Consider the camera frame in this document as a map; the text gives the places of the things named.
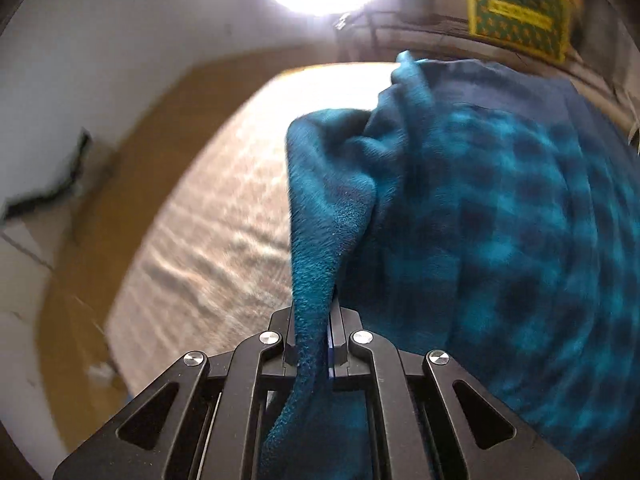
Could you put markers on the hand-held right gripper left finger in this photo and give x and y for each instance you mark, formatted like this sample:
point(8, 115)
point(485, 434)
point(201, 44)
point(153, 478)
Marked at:
point(282, 346)

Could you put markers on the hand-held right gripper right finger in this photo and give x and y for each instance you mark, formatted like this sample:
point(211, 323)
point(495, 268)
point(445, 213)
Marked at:
point(341, 346)

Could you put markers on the blue plaid fleece garment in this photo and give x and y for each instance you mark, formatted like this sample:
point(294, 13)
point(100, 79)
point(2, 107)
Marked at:
point(480, 220)

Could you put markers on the black metal rack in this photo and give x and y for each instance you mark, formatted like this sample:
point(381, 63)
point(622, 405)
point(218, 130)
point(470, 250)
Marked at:
point(372, 27)

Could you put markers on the potted plant in grey pot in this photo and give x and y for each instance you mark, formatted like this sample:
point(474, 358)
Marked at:
point(417, 4)

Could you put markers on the green box with yellow border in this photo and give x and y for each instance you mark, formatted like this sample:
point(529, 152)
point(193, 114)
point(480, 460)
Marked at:
point(517, 10)

